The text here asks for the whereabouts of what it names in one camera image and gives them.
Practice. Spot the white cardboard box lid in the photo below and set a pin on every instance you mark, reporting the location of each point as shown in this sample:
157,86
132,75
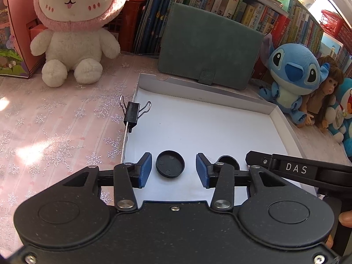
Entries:
206,129

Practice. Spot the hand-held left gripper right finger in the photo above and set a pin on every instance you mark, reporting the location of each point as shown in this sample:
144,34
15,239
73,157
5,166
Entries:
202,170

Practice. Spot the pink house-shaped toy box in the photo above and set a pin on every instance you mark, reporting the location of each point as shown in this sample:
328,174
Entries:
16,19

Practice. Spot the small black cap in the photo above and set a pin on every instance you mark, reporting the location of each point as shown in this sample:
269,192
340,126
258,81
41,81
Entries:
229,161

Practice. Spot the pink white bunny plush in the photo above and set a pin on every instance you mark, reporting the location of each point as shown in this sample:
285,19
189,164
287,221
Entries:
77,46

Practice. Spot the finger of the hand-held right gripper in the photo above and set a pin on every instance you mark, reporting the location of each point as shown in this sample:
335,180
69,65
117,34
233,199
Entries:
258,160

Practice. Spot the brown-haired baby doll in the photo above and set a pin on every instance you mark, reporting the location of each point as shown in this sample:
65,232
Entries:
330,85

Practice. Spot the blue robot cat plush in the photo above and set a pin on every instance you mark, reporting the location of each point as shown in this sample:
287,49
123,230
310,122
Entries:
345,107

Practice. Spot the pink snowflake tablecloth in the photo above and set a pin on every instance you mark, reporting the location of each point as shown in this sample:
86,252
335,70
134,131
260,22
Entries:
55,143

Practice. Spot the red plastic basket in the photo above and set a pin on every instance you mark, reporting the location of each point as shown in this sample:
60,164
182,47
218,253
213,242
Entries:
132,19
337,24

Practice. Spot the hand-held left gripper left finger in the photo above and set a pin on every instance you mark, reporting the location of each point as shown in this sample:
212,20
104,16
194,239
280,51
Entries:
145,170

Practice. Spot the green felt notebook case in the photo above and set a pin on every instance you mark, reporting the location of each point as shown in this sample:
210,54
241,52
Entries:
209,41

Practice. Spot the blue alien plush toy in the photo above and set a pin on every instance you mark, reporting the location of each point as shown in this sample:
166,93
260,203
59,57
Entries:
291,60

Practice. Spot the person's right hand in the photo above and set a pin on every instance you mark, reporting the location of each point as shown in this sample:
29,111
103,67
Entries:
346,219

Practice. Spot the black binder clip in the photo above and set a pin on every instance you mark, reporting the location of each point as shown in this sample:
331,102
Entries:
132,114

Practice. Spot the row of books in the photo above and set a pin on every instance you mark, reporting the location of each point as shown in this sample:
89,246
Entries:
233,2

